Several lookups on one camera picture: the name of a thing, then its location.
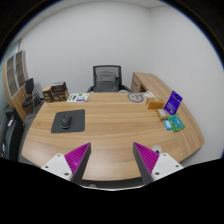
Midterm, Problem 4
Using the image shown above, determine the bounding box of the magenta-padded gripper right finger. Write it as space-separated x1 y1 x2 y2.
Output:
132 142 184 186

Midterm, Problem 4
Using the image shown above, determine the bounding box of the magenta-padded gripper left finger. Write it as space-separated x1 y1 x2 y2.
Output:
41 142 92 186

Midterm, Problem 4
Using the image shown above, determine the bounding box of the black computer mouse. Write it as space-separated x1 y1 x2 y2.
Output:
59 113 73 130

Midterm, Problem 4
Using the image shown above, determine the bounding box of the dark grey mouse pad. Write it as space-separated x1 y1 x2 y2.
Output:
50 108 86 134

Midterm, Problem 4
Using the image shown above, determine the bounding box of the blue wipes packet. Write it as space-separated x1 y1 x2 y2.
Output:
163 119 173 131

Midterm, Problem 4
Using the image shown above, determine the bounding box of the green wipes packet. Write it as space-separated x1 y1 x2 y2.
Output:
167 114 186 133

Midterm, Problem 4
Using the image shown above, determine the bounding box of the tan flat box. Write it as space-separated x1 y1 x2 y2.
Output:
155 108 169 121

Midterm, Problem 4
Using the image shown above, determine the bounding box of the large black office chair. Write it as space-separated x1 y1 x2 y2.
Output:
0 106 25 163

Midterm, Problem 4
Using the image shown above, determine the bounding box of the orange cardboard box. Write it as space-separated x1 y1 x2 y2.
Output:
145 97 166 110

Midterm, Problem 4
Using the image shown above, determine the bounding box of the purple printed card package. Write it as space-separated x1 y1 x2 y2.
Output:
163 90 184 116

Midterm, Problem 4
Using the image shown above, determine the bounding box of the large brown cardboard box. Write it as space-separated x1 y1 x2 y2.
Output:
50 88 70 102

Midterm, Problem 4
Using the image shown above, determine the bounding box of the white sheet with coloured shapes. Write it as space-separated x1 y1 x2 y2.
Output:
66 92 90 103

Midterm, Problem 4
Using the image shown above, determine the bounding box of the clear plastic bag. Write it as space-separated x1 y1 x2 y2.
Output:
143 90 156 99

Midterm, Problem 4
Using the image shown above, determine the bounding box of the round grey printed disc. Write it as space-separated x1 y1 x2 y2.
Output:
126 91 145 104

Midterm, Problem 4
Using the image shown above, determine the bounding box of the black cardboard box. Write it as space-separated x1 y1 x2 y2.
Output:
50 80 67 93

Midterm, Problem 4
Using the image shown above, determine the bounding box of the small black chair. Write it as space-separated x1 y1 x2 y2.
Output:
21 77 42 114

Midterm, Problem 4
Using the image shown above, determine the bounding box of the wooden side desk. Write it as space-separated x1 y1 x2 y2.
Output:
130 71 176 104

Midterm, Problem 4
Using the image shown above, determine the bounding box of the wooden shelf unit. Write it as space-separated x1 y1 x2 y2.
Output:
2 49 31 121

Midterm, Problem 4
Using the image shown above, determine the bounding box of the grey backpack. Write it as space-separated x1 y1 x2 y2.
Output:
95 71 119 93

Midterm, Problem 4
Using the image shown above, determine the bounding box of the black mesh office chair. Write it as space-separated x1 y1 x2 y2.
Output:
86 64 132 94

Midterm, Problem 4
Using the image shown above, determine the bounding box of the white round cable grommet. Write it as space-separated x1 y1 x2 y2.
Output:
151 145 163 155

